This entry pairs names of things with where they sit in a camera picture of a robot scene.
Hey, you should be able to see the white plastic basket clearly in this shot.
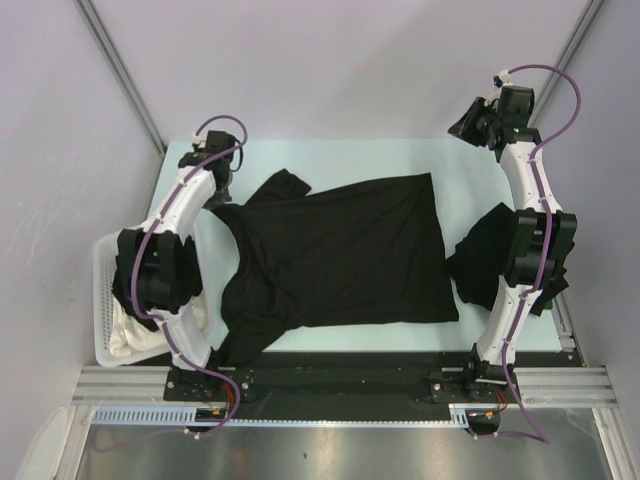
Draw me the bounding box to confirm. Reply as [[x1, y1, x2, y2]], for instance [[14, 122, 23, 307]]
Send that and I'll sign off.
[[92, 232, 169, 368]]

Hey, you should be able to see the black printed t shirt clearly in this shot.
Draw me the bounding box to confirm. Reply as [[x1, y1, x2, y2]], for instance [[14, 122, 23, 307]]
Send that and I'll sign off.
[[214, 170, 459, 366]]

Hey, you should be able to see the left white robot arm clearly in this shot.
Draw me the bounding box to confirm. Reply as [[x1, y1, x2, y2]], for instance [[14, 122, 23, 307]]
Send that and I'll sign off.
[[113, 131, 243, 400]]

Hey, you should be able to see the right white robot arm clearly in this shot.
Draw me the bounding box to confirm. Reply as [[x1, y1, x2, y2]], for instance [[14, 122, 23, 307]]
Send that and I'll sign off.
[[447, 85, 577, 401]]

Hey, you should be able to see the stack of folded black shirts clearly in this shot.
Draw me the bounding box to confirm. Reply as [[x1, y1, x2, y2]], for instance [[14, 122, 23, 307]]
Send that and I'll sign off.
[[446, 203, 577, 316]]

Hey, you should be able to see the black shirt in basket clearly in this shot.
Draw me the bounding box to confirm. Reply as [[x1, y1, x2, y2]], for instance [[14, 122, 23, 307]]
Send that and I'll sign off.
[[112, 230, 203, 332]]

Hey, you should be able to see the white shirt in basket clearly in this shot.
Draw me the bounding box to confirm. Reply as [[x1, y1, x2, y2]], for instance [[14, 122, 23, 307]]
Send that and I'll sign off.
[[109, 294, 208, 358]]

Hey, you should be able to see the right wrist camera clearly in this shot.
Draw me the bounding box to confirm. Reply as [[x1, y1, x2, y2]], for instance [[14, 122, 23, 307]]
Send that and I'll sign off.
[[492, 70, 513, 99]]

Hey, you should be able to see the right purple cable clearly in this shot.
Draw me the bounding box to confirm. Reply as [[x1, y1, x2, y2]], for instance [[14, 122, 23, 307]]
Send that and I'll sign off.
[[509, 63, 584, 351]]

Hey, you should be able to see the purple cable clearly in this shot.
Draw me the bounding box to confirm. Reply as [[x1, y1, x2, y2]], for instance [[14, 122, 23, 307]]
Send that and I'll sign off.
[[509, 63, 584, 351], [128, 115, 249, 374]]

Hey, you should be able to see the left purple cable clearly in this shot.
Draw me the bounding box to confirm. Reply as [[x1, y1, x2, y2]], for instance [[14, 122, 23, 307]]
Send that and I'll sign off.
[[128, 115, 249, 374]]

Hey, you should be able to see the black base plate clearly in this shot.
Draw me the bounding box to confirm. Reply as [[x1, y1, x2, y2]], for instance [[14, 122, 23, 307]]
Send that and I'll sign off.
[[163, 352, 515, 422]]

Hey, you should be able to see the left aluminium frame rail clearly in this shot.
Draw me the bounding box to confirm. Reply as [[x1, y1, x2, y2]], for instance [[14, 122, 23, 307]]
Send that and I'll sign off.
[[72, 366, 169, 406]]

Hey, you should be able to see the aluminium frame rail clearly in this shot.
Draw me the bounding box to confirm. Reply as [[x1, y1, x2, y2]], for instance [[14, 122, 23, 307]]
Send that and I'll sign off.
[[72, 366, 169, 406], [514, 367, 617, 409]]

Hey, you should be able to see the left cable duct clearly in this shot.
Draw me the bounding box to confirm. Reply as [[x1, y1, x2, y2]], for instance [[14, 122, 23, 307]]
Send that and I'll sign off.
[[92, 406, 227, 427]]

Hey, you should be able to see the cable duct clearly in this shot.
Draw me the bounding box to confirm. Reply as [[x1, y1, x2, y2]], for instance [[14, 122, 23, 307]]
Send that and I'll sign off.
[[449, 403, 501, 429], [92, 406, 227, 427]]

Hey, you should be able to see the right cable duct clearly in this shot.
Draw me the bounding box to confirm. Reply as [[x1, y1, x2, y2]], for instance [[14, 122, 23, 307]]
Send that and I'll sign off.
[[449, 403, 501, 429]]

